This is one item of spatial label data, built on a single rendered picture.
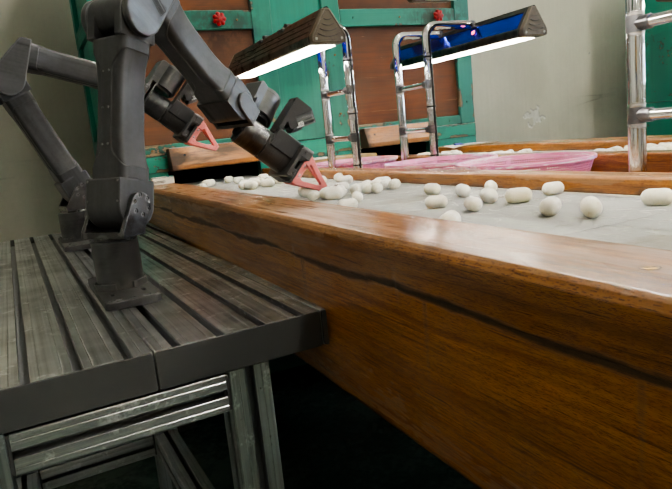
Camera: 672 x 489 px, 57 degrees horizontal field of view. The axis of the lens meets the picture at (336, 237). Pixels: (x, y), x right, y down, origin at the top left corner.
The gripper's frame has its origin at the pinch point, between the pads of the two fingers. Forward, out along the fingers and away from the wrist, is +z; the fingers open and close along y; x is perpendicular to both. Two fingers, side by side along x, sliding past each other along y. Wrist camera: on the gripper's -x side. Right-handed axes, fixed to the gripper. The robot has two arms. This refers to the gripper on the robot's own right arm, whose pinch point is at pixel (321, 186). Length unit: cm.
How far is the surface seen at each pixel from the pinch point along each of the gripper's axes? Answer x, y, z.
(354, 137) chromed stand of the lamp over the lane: -21.8, 30.6, 13.0
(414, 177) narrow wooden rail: -11.3, -5.1, 14.0
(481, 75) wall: -140, 170, 115
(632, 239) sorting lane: 3, -73, -1
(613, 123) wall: -182, 174, 219
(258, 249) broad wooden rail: 18.8, -29.1, -14.9
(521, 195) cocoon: -4.8, -46.4, 6.8
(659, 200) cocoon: -8, -63, 11
